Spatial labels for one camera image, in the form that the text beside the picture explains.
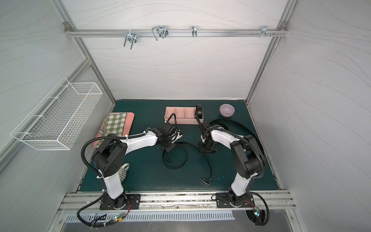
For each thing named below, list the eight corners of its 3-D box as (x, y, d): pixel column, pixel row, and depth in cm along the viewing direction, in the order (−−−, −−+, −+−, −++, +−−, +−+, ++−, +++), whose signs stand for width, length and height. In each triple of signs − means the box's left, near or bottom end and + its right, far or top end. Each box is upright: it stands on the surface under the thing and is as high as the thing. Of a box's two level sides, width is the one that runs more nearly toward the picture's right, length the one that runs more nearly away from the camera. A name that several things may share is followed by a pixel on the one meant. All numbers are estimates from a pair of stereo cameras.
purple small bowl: (219, 117, 110) (221, 113, 106) (218, 107, 116) (219, 103, 113) (234, 117, 110) (236, 113, 106) (231, 107, 116) (233, 103, 113)
